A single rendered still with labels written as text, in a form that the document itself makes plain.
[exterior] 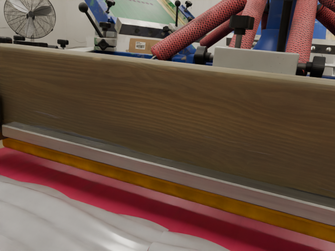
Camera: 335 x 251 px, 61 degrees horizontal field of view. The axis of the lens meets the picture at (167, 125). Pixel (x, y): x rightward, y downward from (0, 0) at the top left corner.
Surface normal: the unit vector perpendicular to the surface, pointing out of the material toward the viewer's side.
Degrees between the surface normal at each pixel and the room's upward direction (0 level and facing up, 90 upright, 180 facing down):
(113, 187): 0
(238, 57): 90
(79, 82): 90
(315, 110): 90
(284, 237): 0
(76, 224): 33
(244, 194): 90
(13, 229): 16
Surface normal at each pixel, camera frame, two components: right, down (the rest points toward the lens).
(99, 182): 0.09, -0.96
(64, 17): 0.92, 0.18
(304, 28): -0.02, -0.60
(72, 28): -0.39, 0.22
